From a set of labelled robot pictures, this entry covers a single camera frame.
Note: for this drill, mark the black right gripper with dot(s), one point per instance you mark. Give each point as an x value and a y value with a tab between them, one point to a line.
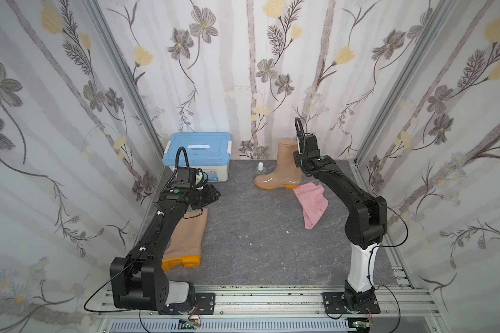
301	152

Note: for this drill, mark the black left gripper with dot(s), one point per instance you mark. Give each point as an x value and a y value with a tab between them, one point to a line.
210	195

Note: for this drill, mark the tan rubber boot orange sole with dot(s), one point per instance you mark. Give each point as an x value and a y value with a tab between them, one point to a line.
287	174

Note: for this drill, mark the pink cloth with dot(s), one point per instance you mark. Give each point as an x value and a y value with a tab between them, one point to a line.
313	203

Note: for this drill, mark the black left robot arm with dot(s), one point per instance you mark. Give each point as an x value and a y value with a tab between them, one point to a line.
137	280

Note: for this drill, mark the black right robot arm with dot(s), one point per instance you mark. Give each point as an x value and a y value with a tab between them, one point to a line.
366	225

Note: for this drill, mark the blue lid storage box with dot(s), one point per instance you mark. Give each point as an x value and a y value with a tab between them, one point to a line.
209	151

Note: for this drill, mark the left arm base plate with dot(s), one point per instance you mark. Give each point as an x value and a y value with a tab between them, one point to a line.
198	304

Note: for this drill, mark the white perforated cable tray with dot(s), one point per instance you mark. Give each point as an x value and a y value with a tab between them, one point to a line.
232	325

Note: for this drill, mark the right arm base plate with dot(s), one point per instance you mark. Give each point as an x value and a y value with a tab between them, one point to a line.
350	302

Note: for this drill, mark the aluminium front rail frame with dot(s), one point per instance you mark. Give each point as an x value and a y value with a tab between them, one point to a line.
402	309

